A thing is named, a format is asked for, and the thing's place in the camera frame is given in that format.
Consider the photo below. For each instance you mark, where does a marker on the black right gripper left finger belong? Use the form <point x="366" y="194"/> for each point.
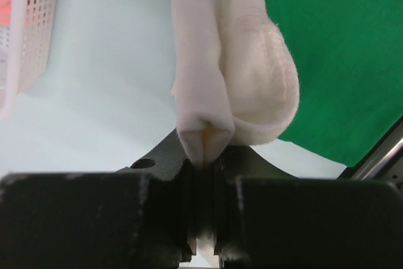
<point x="137" y="217"/>

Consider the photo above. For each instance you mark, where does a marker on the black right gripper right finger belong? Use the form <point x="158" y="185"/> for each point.
<point x="266" y="218"/>

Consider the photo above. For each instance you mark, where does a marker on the cream white t shirt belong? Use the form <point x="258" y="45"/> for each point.
<point x="236" y="82"/>

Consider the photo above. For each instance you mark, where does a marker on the green folded t shirt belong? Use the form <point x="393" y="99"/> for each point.
<point x="348" y="54"/>

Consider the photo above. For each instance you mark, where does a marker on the white plastic basket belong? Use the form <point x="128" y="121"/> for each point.
<point x="25" y="45"/>

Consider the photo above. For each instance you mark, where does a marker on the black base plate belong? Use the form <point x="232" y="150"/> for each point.
<point x="383" y="162"/>

